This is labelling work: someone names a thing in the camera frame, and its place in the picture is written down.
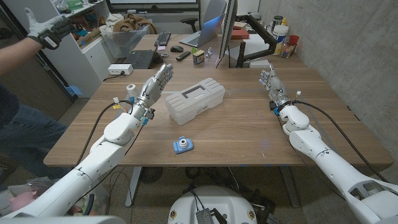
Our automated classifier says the small white box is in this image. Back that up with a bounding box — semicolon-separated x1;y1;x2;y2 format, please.
248;59;271;69

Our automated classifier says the black flat keyboard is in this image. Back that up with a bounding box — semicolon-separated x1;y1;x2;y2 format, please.
123;49;156;70

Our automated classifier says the white shelf cabinet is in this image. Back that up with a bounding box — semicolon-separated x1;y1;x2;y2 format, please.
2;0;113;99

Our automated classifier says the grey table leg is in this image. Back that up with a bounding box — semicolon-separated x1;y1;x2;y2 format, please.
125;167;142;208
279;166;301;208

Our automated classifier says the black office chair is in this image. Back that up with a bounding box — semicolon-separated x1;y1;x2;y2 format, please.
180;17;199;34

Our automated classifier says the red flat box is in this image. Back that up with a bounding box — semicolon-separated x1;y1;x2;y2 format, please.
230;29;250;40

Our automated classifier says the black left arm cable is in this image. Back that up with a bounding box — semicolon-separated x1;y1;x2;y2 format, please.
76;99;134;167

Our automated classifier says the silver laptop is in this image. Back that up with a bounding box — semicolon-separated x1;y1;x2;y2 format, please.
179;14;225;49

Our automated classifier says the dark lidded jar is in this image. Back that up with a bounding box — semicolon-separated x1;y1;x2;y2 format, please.
272;15;284;30

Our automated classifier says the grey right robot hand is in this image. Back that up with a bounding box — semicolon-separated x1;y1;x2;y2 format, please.
259;63;292;110

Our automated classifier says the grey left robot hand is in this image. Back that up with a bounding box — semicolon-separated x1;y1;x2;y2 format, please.
132;63;174;118

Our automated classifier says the black mechanical keyboard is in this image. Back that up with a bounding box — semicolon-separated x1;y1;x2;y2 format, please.
154;30;172;47

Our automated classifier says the person's gloved hand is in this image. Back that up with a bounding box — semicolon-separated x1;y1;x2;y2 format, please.
24;7;77;50

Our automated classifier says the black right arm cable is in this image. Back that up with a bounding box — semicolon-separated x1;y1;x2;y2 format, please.
292;99;389;184

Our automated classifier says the person's bare forearm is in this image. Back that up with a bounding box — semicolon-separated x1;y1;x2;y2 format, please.
0;37;43;77

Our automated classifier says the white plastic tub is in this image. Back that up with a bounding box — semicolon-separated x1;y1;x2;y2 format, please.
272;24;289;44

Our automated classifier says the black round fan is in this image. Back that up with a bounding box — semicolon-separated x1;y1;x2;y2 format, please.
139;167;164;184

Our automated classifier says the blue toy camera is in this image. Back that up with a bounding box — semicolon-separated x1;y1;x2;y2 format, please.
173;136;194;155

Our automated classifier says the translucent white plastic toolbox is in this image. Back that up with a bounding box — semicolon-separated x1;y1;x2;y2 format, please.
164;77;226;126

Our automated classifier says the small yellow green tin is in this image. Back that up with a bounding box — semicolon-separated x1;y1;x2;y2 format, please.
192;49;205;65

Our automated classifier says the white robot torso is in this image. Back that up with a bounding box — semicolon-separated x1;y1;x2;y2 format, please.
167;185;258;224

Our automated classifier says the black remote control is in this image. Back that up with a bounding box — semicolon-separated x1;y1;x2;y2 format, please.
175;50;192;62

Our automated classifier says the white power strip box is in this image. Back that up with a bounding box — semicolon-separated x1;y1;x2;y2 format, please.
108;63;134;76

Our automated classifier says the computer monitor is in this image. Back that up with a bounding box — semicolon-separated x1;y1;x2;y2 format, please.
216;0;239;60

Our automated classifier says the white thread spool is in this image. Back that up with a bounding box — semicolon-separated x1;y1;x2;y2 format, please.
126;83;139;102

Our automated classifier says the person's body in jeans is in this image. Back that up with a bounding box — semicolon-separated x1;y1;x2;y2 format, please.
0;83;77;187

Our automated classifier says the clear plastic storage bin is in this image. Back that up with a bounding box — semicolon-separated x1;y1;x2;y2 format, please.
101;24;150;59

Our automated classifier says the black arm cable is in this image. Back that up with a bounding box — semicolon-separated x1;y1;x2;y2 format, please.
76;99;134;167
292;99;389;184

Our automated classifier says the pink soft item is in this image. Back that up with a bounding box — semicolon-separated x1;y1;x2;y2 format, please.
8;191;38;212

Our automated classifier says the brown cloth jacket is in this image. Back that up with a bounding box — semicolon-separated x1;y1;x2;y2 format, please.
113;12;158;34

